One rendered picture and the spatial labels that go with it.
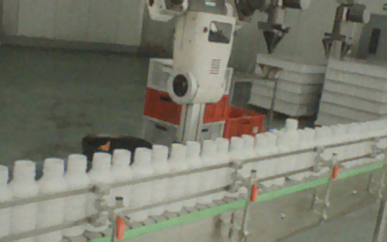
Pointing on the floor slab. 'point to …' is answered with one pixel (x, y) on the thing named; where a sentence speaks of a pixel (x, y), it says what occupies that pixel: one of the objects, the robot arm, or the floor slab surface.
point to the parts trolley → (244, 89)
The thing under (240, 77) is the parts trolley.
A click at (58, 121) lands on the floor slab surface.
